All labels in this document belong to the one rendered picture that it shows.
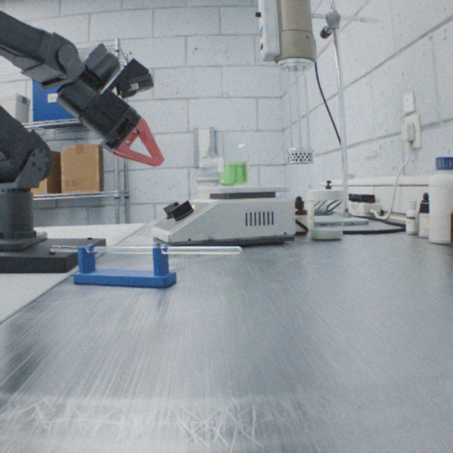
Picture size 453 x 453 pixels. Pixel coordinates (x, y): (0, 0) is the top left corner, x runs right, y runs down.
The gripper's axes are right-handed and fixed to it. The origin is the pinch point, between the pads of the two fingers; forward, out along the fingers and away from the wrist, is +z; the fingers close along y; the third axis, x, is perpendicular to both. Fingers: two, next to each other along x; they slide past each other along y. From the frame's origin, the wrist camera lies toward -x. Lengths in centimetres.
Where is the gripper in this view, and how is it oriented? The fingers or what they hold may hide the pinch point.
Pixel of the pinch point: (156, 160)
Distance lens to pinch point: 81.2
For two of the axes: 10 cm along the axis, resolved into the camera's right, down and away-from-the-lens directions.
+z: 7.4, 5.9, 3.2
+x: -5.8, 8.0, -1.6
